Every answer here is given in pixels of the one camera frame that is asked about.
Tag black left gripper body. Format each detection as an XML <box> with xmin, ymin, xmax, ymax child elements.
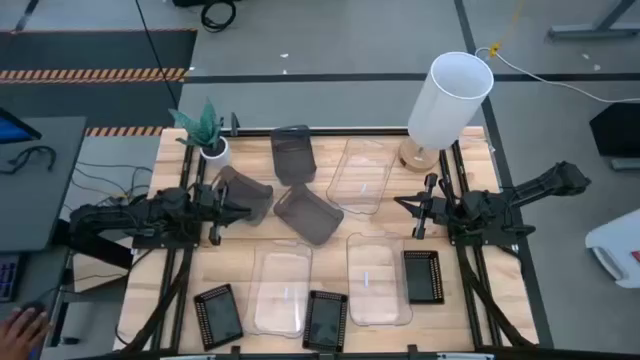
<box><xmin>192</xmin><ymin>182</ymin><xmax>226</xmax><ymax>246</ymax></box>

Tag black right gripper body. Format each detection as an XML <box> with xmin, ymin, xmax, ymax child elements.
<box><xmin>413</xmin><ymin>173</ymin><xmax>464</xmax><ymax>240</ymax></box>

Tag smoky grey plastic bin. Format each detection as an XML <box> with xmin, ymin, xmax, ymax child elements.
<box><xmin>272</xmin><ymin>183</ymin><xmax>345</xmax><ymax>247</ymax></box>
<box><xmin>214</xmin><ymin>165</ymin><xmax>275</xmax><ymax>226</ymax></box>
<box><xmin>270</xmin><ymin>124</ymin><xmax>318</xmax><ymax>187</ymax></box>

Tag black perforated basket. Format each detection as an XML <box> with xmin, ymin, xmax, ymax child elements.
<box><xmin>402</xmin><ymin>249</ymin><xmax>446</xmax><ymax>305</ymax></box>
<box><xmin>302</xmin><ymin>289</ymin><xmax>349</xmax><ymax>353</ymax></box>
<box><xmin>193</xmin><ymin>283</ymin><xmax>245</xmax><ymax>352</ymax></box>

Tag clear plastic bin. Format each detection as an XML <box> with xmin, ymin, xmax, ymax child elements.
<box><xmin>345</xmin><ymin>231</ymin><xmax>414</xmax><ymax>327</ymax></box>
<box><xmin>244</xmin><ymin>239</ymin><xmax>314</xmax><ymax>339</ymax></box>
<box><xmin>326</xmin><ymin>138</ymin><xmax>399</xmax><ymax>216</ymax></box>

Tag round wooden lamp base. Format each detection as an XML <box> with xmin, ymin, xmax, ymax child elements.
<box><xmin>398</xmin><ymin>138</ymin><xmax>441</xmax><ymax>174</ymax></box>

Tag white plant pot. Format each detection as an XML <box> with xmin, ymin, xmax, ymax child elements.
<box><xmin>199</xmin><ymin>136</ymin><xmax>233</xmax><ymax>170</ymax></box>

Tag green snake plant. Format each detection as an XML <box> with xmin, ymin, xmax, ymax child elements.
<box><xmin>168</xmin><ymin>98</ymin><xmax>225</xmax><ymax>149</ymax></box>

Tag white cylindrical lamp shade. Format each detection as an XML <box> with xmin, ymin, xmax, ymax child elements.
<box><xmin>407</xmin><ymin>51</ymin><xmax>495</xmax><ymax>151</ymax></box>

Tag white plastic object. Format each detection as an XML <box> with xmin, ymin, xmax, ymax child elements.
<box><xmin>584</xmin><ymin>208</ymin><xmax>640</xmax><ymax>290</ymax></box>

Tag grey desk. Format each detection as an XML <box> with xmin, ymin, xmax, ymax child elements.
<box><xmin>0</xmin><ymin>116</ymin><xmax>88</xmax><ymax>254</ymax></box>

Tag black floor mat hazard stripes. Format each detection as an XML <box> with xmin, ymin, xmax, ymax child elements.
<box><xmin>0</xmin><ymin>28</ymin><xmax>199</xmax><ymax>137</ymax></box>

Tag black box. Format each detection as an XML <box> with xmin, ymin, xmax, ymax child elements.
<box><xmin>588</xmin><ymin>102</ymin><xmax>640</xmax><ymax>159</ymax></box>

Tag black computer mouse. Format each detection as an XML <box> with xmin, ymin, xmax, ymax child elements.
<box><xmin>19</xmin><ymin>299</ymin><xmax>49</xmax><ymax>317</ymax></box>

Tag computer monitor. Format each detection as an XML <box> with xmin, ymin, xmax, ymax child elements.
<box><xmin>0</xmin><ymin>107</ymin><xmax>43</xmax><ymax>146</ymax></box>

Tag black keyboard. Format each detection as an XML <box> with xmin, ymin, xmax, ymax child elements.
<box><xmin>0</xmin><ymin>254</ymin><xmax>21</xmax><ymax>304</ymax></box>

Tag grey metal table leg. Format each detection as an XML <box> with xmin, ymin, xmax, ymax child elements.
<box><xmin>547</xmin><ymin>0</ymin><xmax>640</xmax><ymax>41</ymax></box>

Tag person's hand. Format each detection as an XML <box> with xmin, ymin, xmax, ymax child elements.
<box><xmin>0</xmin><ymin>307</ymin><xmax>52</xmax><ymax>360</ymax></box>

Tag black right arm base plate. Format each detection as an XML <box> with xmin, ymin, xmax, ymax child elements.
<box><xmin>449</xmin><ymin>223</ymin><xmax>536</xmax><ymax>247</ymax></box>

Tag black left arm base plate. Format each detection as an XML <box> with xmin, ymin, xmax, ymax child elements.
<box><xmin>132</xmin><ymin>230</ymin><xmax>201</xmax><ymax>250</ymax></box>

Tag black aluminium frame rail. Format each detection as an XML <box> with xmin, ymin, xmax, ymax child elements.
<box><xmin>89</xmin><ymin>344</ymin><xmax>640</xmax><ymax>360</ymax></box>
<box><xmin>219</xmin><ymin>127</ymin><xmax>411</xmax><ymax>138</ymax></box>
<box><xmin>149</xmin><ymin>144</ymin><xmax>207</xmax><ymax>352</ymax></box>
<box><xmin>439</xmin><ymin>139</ymin><xmax>532</xmax><ymax>349</ymax></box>

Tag white floor cable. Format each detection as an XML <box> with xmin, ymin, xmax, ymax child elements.
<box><xmin>474</xmin><ymin>46</ymin><xmax>640</xmax><ymax>105</ymax></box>

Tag coiled black cable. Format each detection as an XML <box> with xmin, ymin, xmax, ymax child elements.
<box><xmin>200</xmin><ymin>0</ymin><xmax>237</xmax><ymax>34</ymax></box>

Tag yellow cable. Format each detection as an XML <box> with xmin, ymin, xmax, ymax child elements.
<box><xmin>488</xmin><ymin>0</ymin><xmax>527</xmax><ymax>57</ymax></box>

